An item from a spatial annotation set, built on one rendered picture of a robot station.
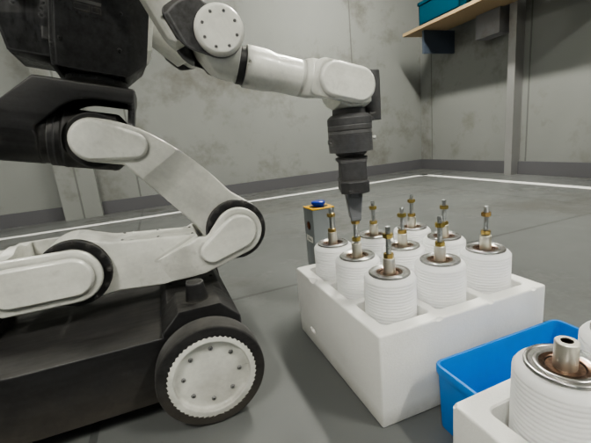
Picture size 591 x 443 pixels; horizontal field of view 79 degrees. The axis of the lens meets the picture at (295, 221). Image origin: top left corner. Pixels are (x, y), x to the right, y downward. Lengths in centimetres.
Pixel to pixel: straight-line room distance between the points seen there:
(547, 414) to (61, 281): 80
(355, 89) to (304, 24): 357
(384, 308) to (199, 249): 42
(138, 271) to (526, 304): 81
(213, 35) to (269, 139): 330
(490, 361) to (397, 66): 419
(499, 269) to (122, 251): 79
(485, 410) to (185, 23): 67
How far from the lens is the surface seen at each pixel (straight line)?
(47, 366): 79
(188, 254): 84
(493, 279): 82
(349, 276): 76
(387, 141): 457
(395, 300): 67
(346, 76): 69
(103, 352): 77
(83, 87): 85
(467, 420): 51
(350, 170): 71
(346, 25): 446
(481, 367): 77
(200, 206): 86
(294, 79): 68
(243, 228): 83
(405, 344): 67
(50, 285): 86
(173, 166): 83
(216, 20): 64
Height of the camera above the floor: 51
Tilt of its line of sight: 13 degrees down
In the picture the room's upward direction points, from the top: 6 degrees counter-clockwise
